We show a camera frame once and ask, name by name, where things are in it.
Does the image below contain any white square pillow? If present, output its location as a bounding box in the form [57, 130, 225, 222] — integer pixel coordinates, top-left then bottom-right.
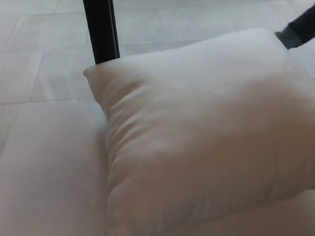
[81, 26, 315, 236]

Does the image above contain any black metal post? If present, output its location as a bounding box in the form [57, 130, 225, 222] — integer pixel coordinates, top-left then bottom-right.
[83, 0, 121, 66]

